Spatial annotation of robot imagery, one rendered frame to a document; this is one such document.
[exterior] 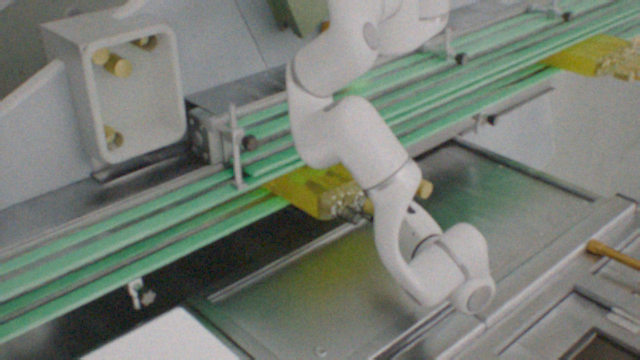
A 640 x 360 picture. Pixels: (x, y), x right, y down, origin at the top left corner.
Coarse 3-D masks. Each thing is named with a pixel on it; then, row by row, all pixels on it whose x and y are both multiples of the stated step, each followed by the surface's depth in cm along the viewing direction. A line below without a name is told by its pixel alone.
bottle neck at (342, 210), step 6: (336, 204) 128; (342, 204) 128; (336, 210) 128; (342, 210) 127; (348, 210) 126; (354, 210) 126; (342, 216) 127; (348, 216) 126; (354, 216) 127; (360, 216) 127; (348, 222) 126; (354, 222) 127
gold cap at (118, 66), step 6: (114, 54) 121; (108, 60) 120; (114, 60) 119; (120, 60) 118; (126, 60) 119; (108, 66) 120; (114, 66) 118; (120, 66) 119; (126, 66) 120; (132, 66) 120; (108, 72) 122; (114, 72) 119; (120, 72) 119; (126, 72) 120
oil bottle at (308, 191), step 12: (300, 168) 137; (276, 180) 137; (288, 180) 134; (300, 180) 133; (312, 180) 133; (324, 180) 133; (276, 192) 138; (288, 192) 135; (300, 192) 132; (312, 192) 129; (324, 192) 129; (336, 192) 129; (300, 204) 133; (312, 204) 130; (324, 204) 128; (324, 216) 129; (336, 216) 130
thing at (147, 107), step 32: (128, 32) 115; (160, 32) 119; (96, 64) 120; (160, 64) 126; (96, 96) 115; (128, 96) 127; (160, 96) 130; (96, 128) 117; (128, 128) 130; (160, 128) 131
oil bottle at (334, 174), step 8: (312, 168) 138; (328, 168) 138; (336, 168) 138; (320, 176) 136; (328, 176) 135; (336, 176) 135; (344, 176) 135; (336, 184) 133; (344, 184) 133; (352, 184) 133; (344, 192) 132; (352, 192) 132; (360, 192) 132; (352, 200) 132
